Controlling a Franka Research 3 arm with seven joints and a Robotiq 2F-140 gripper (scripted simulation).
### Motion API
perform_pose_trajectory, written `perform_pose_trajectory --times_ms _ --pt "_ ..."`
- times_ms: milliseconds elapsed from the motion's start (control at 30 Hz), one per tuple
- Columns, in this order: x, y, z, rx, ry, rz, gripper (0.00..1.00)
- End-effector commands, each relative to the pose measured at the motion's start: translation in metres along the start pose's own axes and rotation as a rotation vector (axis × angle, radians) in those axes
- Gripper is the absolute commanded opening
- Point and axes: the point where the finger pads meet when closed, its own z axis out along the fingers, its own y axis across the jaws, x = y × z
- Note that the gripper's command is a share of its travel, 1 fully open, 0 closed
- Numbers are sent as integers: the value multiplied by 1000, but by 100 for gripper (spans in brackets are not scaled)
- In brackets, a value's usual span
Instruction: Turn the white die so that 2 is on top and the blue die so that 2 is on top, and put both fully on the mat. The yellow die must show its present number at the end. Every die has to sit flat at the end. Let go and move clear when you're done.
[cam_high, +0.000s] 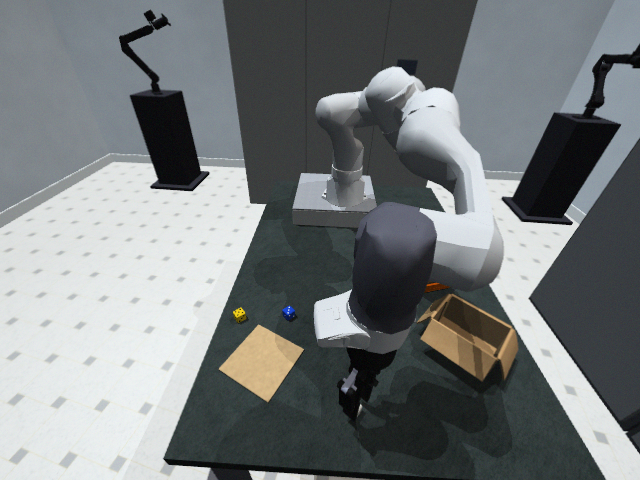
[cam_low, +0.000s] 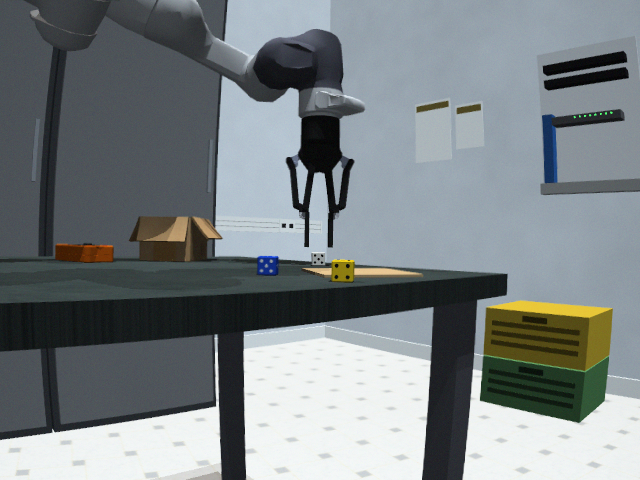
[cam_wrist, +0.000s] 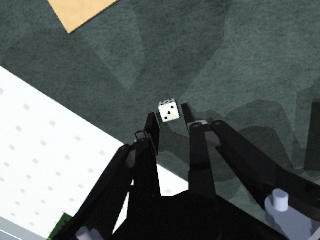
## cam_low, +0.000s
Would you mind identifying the tan square mat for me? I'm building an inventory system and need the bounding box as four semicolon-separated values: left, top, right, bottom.
301;268;423;278

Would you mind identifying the yellow die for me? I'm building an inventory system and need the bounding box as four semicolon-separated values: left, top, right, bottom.
331;260;355;282

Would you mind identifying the blue die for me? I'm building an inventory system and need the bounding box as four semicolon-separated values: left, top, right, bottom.
257;256;279;276

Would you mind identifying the orange rectangular block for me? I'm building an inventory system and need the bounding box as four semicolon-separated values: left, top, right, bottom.
55;243;114;263

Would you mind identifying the white die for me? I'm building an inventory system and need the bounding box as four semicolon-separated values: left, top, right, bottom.
311;252;325;266

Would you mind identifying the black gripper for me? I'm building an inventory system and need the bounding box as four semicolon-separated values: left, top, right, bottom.
286;115;354;248

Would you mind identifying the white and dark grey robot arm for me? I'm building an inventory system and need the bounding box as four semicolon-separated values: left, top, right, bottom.
24;0;365;119

